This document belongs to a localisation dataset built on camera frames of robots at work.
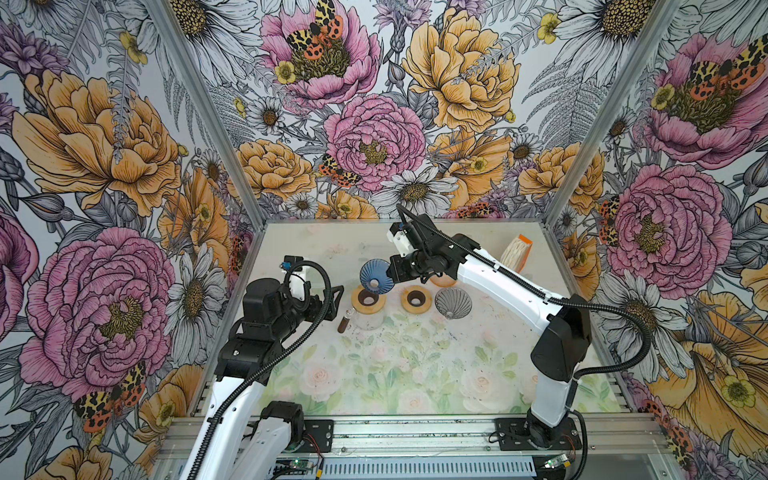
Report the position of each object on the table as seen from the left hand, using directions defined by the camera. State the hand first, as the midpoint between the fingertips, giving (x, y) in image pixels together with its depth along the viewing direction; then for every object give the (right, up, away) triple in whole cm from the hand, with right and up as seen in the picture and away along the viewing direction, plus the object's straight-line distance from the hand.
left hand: (326, 296), depth 73 cm
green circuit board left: (-5, -39, -1) cm, 39 cm away
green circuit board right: (+53, -39, -1) cm, 66 cm away
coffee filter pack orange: (+56, +10, +27) cm, 63 cm away
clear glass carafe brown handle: (+6, -11, +20) cm, 23 cm away
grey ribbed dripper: (+35, -5, +22) cm, 41 cm away
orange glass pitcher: (+27, +5, -7) cm, 28 cm away
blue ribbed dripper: (+11, +4, +10) cm, 16 cm away
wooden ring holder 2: (+9, -4, +14) cm, 17 cm away
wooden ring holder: (+24, -5, +27) cm, 36 cm away
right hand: (+15, +3, +7) cm, 17 cm away
